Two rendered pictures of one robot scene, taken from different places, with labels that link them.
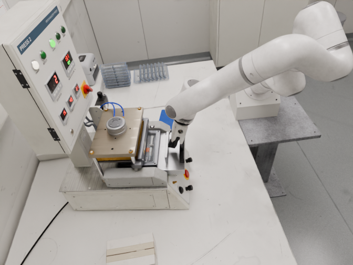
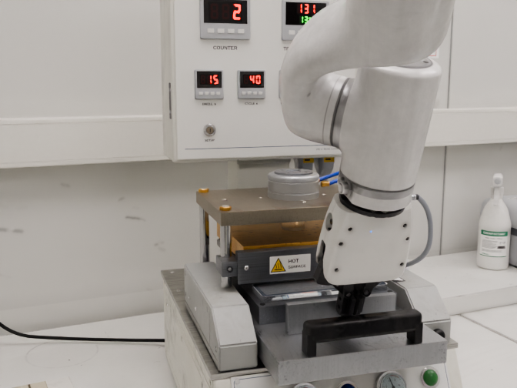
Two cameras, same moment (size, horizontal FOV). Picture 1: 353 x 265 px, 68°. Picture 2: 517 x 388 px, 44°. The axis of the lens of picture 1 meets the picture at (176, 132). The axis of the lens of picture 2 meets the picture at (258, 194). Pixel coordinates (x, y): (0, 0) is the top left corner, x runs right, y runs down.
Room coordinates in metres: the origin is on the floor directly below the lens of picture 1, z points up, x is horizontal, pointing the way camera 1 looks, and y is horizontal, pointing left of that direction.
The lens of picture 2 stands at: (0.37, -0.64, 1.29)
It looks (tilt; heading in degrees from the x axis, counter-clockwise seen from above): 10 degrees down; 67
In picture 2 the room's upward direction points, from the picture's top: straight up
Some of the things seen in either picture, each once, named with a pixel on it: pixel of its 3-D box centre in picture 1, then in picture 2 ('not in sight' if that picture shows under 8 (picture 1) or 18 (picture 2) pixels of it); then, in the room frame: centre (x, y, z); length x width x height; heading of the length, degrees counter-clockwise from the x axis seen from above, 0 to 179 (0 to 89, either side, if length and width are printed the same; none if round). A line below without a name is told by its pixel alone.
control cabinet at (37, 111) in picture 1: (62, 104); (260, 101); (0.81, 0.41, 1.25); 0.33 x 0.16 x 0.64; 174
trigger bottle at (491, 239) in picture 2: not in sight; (495, 221); (1.58, 0.65, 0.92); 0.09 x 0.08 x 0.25; 47
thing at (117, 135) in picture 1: (112, 130); (298, 208); (0.82, 0.27, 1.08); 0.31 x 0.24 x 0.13; 174
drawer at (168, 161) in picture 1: (151, 150); (320, 308); (0.78, 0.12, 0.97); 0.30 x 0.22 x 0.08; 84
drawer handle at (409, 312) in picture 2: (182, 146); (363, 331); (0.76, -0.02, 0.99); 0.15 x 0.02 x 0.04; 174
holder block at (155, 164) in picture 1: (140, 149); (308, 289); (0.78, 0.17, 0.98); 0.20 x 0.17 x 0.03; 174
